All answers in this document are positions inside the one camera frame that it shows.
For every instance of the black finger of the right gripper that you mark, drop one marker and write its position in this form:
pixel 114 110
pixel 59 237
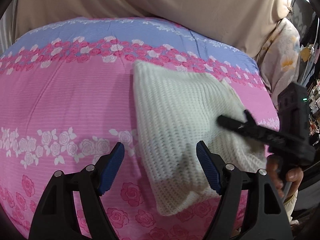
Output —
pixel 249 128

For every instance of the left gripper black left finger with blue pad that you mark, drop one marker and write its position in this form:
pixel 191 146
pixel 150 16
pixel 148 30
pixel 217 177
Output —
pixel 55 216

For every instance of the white red navy knit sweater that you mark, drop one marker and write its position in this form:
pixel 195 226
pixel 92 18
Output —
pixel 174 111

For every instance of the person's right hand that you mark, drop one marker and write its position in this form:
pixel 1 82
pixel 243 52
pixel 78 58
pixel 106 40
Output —
pixel 288 184

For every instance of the floral cream pillow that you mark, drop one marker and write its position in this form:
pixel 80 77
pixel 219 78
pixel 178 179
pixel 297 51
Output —
pixel 278 60

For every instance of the beige curtain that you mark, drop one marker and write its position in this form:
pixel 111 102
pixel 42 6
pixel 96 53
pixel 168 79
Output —
pixel 244 24

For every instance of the cluttered shelf items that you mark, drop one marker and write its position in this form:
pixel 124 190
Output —
pixel 306 21

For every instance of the pink blue floral bed sheet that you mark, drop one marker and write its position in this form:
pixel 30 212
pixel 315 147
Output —
pixel 66 99

